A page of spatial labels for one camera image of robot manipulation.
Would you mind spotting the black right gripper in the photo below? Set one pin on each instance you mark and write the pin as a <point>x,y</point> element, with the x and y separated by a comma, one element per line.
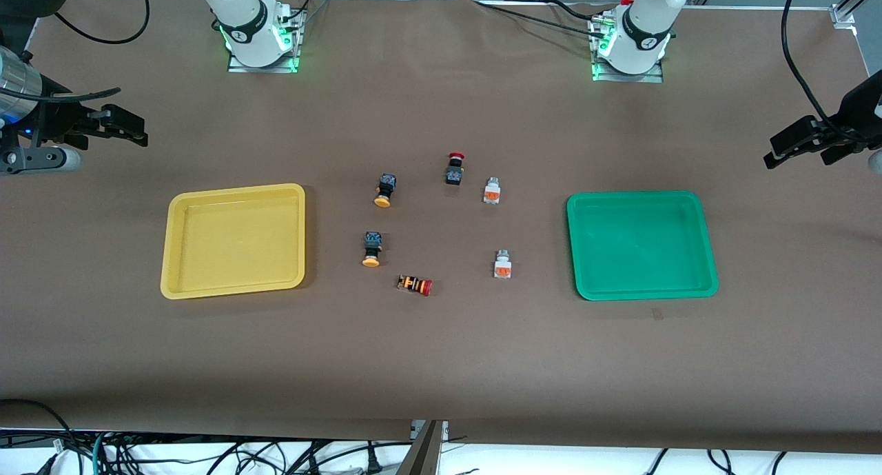
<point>63,120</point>

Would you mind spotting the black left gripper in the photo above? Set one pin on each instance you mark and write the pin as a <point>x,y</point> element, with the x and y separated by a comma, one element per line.
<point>853,111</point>

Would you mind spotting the yellow mushroom push button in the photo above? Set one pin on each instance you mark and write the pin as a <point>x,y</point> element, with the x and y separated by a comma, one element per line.
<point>372,249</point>
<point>384,189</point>

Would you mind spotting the white button orange face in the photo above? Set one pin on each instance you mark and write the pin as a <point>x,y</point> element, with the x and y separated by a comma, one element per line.
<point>503,264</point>
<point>491,190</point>

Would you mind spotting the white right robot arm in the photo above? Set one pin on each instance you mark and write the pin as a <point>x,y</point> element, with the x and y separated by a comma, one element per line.
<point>241,20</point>

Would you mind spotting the yellow plastic tray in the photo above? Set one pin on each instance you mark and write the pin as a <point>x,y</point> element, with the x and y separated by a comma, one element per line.
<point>234,240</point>

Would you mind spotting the green plastic tray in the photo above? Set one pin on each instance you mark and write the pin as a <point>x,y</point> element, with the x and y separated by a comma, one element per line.
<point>641,244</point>

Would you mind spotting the red button orange body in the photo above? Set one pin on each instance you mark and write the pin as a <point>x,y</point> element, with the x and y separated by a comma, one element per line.
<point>415,285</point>

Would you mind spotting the red button black body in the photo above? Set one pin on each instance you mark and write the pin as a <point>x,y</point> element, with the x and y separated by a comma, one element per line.
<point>454,170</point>

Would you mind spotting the brown paper table cover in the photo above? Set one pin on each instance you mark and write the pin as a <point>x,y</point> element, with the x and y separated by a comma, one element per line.
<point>441,365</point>

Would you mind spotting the aluminium frame corner post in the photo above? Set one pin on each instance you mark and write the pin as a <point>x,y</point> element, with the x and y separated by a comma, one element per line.
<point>842,14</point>

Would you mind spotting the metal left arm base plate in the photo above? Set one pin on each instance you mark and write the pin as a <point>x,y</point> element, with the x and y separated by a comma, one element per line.
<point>654,76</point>

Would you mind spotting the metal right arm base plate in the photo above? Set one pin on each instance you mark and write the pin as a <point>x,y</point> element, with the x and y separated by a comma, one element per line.
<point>289,54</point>

